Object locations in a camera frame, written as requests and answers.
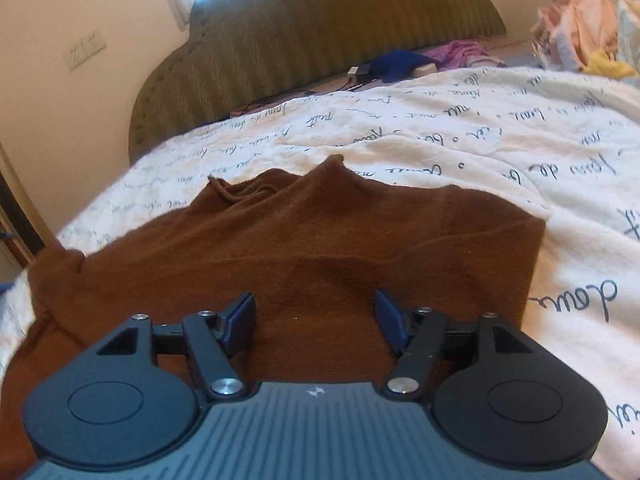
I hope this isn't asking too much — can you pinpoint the brown knit sweater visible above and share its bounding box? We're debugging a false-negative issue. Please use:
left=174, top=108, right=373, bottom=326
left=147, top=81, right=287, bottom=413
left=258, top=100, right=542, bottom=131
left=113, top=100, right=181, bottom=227
left=1, top=156, right=546, bottom=479

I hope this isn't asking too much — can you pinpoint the pile of pastel clothes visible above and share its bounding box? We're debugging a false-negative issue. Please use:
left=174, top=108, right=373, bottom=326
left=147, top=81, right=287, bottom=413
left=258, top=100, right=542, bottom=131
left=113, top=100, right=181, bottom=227
left=530, top=0, right=639, bottom=80

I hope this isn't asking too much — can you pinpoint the white script-print bedspread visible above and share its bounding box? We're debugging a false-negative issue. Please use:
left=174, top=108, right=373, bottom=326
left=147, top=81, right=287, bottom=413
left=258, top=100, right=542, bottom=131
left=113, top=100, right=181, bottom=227
left=1, top=68, right=639, bottom=479

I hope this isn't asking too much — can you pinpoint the purple garment on bed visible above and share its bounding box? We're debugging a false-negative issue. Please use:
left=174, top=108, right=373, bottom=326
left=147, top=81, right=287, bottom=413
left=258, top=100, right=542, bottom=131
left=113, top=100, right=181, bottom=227
left=424, top=40, right=506, bottom=70

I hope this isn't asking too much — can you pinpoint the blue cloth on bed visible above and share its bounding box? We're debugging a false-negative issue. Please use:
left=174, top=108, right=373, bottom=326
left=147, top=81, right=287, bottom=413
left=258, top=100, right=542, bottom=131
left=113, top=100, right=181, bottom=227
left=369, top=50, right=439, bottom=84

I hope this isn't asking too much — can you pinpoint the small black device on bed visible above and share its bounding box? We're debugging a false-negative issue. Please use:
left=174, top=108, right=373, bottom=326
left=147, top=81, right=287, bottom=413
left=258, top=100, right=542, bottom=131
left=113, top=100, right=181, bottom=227
left=347, top=63, right=373, bottom=84

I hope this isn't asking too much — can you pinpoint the olive green padded headboard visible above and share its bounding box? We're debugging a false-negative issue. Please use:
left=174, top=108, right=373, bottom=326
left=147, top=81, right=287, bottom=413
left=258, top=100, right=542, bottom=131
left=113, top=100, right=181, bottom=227
left=128, top=0, right=506, bottom=162

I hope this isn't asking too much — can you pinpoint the white wall socket plate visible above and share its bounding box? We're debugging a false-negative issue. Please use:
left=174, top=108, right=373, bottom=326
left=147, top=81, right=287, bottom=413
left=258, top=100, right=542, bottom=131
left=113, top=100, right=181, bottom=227
left=63, top=29, right=107, bottom=72

